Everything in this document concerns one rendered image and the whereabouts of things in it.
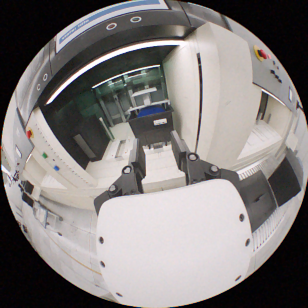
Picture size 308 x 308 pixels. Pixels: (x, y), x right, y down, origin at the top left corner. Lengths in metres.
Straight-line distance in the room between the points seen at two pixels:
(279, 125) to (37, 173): 3.54
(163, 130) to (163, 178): 0.24
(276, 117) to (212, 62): 1.49
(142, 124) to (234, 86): 0.39
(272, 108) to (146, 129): 1.64
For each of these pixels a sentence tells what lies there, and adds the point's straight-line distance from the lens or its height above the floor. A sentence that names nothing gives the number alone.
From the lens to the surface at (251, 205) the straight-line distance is 0.55.
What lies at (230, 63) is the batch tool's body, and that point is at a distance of 0.23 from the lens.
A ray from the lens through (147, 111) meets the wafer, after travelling 0.53.
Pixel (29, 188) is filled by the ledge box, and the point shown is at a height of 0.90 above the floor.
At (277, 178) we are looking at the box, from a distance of 0.86.
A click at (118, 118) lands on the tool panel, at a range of 1.24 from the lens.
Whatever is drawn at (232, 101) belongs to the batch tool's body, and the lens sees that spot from 0.24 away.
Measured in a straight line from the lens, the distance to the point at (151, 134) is 0.48.
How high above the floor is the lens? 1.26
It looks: 44 degrees down
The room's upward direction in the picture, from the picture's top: 15 degrees counter-clockwise
